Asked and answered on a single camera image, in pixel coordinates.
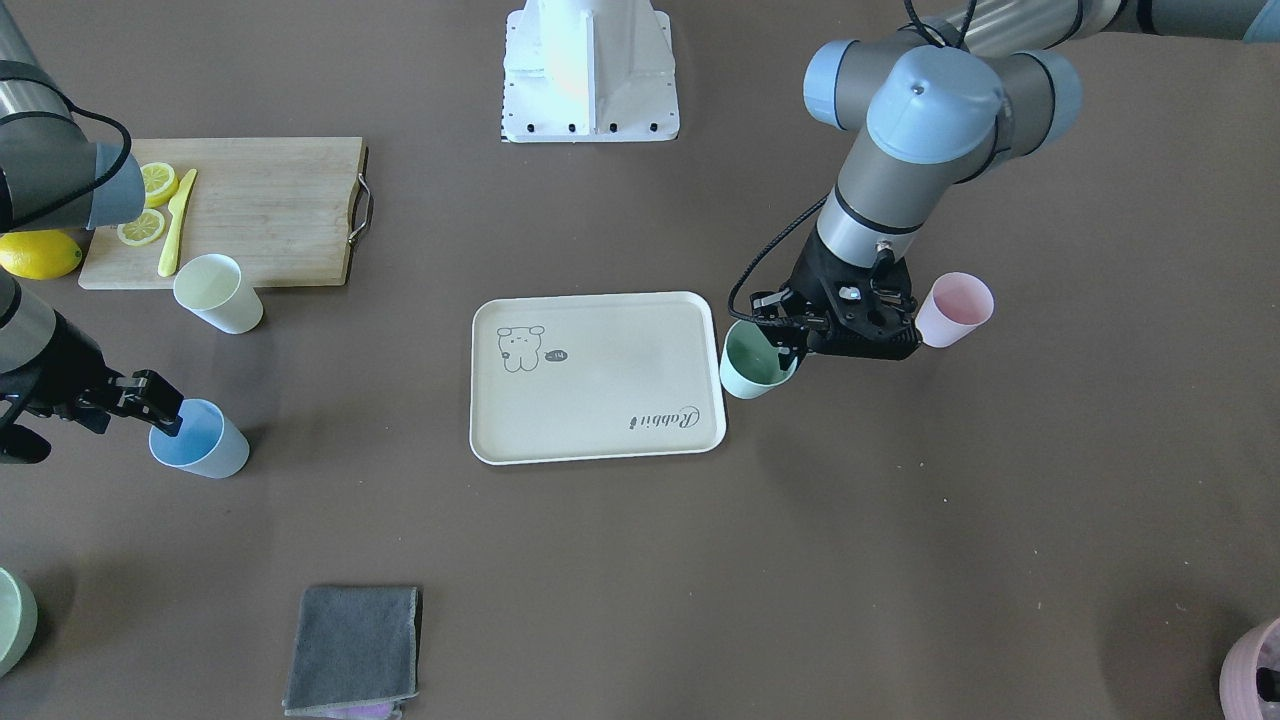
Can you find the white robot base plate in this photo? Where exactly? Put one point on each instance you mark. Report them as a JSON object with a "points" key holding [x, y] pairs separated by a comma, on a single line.
{"points": [[589, 72]]}

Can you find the lemon slice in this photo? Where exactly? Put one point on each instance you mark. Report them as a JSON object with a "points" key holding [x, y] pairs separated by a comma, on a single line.
{"points": [[160, 183], [148, 227]]}

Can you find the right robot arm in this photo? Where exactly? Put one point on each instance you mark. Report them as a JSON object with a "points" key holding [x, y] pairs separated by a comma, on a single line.
{"points": [[62, 167]]}

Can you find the lemon slice upper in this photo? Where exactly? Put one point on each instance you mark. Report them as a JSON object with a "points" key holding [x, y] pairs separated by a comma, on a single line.
{"points": [[160, 183]]}

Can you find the blue plastic cup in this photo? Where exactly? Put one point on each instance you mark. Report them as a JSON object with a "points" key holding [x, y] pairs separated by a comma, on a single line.
{"points": [[208, 443]]}

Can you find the whole yellow lemon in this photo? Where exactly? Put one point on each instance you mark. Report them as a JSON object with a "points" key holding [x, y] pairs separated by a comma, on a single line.
{"points": [[40, 255]]}

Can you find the yellow plastic knife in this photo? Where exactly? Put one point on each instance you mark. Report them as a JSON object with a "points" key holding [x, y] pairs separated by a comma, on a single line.
{"points": [[168, 263]]}

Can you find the wooden cutting board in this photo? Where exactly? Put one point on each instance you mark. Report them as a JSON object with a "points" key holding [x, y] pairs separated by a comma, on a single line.
{"points": [[283, 208]]}

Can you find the pale yellow plastic cup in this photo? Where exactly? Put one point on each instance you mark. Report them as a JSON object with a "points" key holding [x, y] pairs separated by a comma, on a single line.
{"points": [[213, 287]]}

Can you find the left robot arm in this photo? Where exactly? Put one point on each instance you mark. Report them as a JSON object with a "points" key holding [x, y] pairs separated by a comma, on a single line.
{"points": [[938, 103]]}

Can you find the green bowl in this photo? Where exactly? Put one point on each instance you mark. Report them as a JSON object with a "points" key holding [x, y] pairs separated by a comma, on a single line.
{"points": [[19, 619]]}

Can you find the green plastic cup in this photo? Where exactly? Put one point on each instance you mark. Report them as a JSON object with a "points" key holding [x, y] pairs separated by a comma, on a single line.
{"points": [[750, 364]]}

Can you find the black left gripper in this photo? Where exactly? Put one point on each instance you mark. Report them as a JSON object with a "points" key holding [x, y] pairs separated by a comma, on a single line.
{"points": [[808, 271]]}

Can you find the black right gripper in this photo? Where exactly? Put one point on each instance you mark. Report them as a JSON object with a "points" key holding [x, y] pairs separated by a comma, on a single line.
{"points": [[62, 372]]}

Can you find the lemon slice lower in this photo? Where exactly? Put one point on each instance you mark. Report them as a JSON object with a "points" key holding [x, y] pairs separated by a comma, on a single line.
{"points": [[148, 227]]}

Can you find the pink plastic cup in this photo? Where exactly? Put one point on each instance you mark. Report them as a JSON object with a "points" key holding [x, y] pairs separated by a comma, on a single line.
{"points": [[956, 304]]}

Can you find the cream rabbit tray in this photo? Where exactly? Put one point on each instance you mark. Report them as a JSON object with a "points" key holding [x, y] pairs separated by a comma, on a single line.
{"points": [[586, 377]]}

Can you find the grey folded cloth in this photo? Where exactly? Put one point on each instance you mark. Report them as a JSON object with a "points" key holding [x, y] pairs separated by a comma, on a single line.
{"points": [[355, 652]]}

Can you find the pink bowl with ice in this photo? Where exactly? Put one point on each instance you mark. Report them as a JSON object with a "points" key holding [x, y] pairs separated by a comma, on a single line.
{"points": [[1248, 678]]}

